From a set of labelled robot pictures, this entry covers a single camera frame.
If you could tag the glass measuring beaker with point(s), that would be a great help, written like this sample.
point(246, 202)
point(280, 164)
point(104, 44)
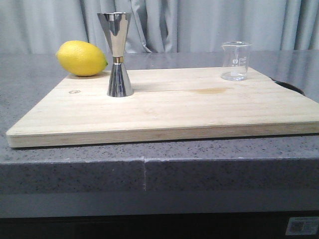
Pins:
point(236, 55)

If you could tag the steel double jigger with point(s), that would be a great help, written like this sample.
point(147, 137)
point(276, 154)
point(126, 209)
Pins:
point(115, 26)

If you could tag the wooden cutting board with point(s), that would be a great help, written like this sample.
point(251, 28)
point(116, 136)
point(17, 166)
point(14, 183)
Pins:
point(167, 104)

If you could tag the yellow lemon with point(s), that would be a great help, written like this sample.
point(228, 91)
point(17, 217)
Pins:
point(81, 58)

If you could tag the white label sticker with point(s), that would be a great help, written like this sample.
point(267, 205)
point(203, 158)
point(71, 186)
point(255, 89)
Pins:
point(302, 226)

